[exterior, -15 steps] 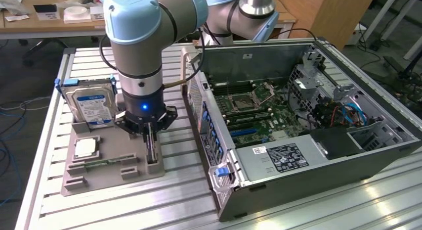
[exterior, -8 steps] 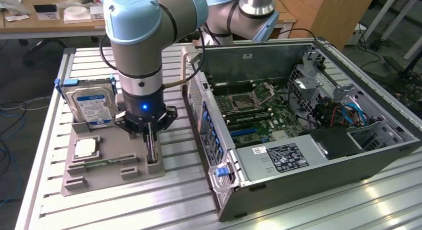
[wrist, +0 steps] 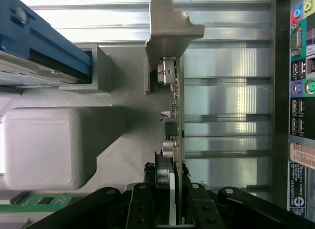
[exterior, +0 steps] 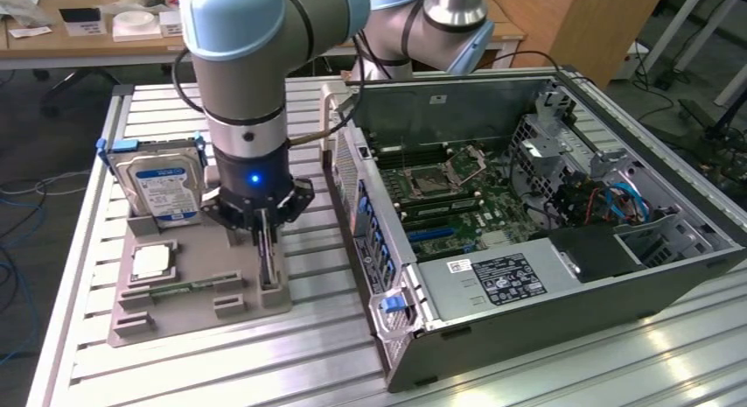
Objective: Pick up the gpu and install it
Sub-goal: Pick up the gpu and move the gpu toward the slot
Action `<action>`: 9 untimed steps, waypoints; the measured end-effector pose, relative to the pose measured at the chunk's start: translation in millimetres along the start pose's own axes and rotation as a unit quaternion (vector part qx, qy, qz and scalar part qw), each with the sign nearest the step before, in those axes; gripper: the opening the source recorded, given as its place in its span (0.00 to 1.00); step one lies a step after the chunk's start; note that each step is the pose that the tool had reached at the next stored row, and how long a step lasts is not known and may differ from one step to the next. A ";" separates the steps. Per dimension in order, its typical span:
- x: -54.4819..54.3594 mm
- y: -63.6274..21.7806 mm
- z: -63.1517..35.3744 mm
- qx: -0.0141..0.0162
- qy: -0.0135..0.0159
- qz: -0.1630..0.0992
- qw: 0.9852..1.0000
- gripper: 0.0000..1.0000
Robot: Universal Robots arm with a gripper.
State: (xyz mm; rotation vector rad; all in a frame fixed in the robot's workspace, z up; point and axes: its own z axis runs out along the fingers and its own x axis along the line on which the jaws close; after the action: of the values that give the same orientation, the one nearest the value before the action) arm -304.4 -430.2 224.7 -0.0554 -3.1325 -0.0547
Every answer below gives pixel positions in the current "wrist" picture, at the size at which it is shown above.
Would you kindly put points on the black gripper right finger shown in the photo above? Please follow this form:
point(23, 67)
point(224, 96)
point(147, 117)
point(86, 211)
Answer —
point(201, 209)

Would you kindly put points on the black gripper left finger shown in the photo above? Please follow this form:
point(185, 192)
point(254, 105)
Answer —
point(142, 209)

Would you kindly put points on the green RAM stick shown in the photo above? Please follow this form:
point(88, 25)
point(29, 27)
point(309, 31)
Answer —
point(37, 202)

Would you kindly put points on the grey printed parts rack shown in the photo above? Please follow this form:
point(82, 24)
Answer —
point(49, 152)

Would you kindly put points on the grey open PC case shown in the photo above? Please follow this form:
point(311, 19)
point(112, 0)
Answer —
point(280, 91)

